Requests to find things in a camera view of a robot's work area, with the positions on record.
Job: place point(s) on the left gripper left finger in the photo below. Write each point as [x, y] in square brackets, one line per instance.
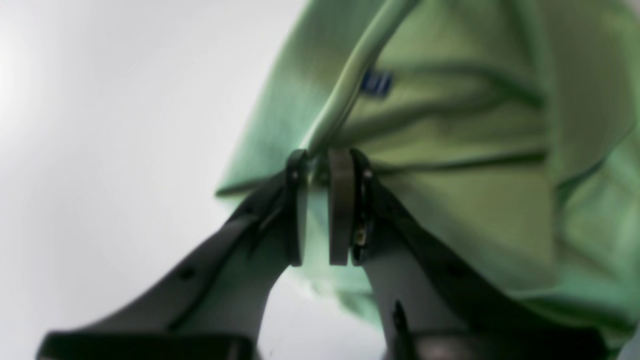
[211, 305]

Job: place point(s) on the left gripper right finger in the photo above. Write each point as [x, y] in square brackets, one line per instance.
[432, 304]

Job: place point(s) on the sage green polo shirt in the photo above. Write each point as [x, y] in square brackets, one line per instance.
[509, 128]

